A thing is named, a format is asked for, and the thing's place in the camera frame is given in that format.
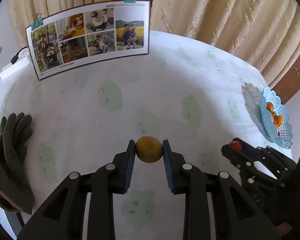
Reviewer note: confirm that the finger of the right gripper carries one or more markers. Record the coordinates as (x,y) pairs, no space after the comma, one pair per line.
(248,149)
(245,163)

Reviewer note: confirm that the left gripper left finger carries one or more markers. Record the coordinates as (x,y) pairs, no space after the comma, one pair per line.
(61,215)

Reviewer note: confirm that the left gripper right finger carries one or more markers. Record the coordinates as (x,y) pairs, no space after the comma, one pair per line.
(215,205)

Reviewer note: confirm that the green-yellow round fruit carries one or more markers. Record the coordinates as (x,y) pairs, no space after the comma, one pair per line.
(148,149)

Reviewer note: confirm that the light blue lace basket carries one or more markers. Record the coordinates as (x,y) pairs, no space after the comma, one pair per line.
(286,135)

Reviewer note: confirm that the orange in basket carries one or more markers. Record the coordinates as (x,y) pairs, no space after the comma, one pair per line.
(270,106)
(278,121)

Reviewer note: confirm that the dark olive gloves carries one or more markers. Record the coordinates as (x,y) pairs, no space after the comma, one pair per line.
(15,192)

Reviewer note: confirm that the white cloud-print tablecloth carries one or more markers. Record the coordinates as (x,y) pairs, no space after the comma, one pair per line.
(192,94)

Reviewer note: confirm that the cream curtain right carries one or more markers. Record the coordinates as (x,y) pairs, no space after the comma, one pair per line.
(263,33)

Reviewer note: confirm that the white power strip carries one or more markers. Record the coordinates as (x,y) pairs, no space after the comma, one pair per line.
(21,59)

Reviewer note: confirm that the photo collage board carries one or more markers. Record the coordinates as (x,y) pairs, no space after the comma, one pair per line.
(87,34)

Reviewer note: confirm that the brown wooden door frame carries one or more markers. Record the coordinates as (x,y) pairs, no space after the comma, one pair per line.
(289,85)

